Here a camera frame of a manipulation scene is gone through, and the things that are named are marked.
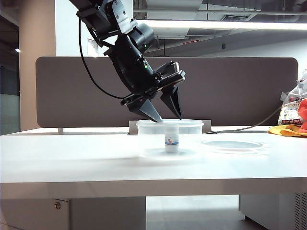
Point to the clear round plastic box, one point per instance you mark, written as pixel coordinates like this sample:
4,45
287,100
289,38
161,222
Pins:
153,134

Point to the clear plastic snack bag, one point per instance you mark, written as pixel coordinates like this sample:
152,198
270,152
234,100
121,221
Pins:
291,112

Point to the ceiling air vent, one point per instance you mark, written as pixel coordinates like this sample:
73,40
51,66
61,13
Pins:
236,17

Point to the clear round plastic lid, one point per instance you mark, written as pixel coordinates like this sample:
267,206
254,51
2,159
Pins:
232,145

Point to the yellow cloth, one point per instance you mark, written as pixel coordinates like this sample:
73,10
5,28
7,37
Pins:
285,131

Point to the long ceiling light strip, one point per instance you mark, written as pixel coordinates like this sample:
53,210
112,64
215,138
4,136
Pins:
227,24

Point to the white partition bracket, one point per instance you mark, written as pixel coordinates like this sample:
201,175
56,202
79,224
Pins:
61,130

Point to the round metal drawer lock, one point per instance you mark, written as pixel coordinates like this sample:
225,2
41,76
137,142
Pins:
57,205

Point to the white vented cabinet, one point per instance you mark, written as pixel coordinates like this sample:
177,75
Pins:
271,210

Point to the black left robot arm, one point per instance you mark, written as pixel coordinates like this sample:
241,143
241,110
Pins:
115,14

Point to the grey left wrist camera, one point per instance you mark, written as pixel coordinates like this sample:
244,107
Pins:
170,70

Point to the white drawer pedestal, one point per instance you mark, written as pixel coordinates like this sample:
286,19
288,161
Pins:
96,213

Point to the grey desk partition screen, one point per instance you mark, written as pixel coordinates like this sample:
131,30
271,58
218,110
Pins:
227,95

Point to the silver wall plate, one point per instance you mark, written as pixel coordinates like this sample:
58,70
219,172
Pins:
91,48

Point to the small white medicine bottle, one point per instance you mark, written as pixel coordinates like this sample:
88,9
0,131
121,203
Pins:
171,141

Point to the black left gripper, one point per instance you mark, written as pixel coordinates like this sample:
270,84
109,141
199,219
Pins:
134,74

